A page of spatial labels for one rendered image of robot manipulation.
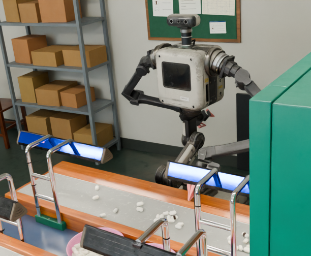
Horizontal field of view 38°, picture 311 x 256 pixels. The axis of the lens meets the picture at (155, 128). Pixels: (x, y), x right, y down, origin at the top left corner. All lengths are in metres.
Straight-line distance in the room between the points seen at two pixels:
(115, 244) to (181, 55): 1.30
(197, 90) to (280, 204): 1.90
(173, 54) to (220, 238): 1.04
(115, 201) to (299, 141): 1.95
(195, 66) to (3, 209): 1.24
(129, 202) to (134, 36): 2.35
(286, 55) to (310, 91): 3.26
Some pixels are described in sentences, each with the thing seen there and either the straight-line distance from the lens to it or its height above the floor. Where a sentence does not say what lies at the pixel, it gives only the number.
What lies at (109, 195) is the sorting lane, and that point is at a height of 0.74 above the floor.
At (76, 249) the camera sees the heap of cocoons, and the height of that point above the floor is 0.72.
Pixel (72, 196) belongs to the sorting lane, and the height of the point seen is 0.74.
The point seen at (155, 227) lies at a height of 1.12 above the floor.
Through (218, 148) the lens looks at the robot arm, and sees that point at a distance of 2.31.
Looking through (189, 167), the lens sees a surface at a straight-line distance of 1.96.
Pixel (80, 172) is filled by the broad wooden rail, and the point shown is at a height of 0.77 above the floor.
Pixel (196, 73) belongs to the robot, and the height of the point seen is 1.34.
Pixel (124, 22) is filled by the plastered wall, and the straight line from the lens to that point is 4.53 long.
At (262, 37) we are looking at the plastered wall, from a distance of 3.93.
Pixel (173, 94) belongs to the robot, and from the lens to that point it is 2.63.
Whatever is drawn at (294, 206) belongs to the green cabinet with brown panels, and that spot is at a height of 1.64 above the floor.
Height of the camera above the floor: 1.98
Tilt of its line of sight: 21 degrees down
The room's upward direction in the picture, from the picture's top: 5 degrees counter-clockwise
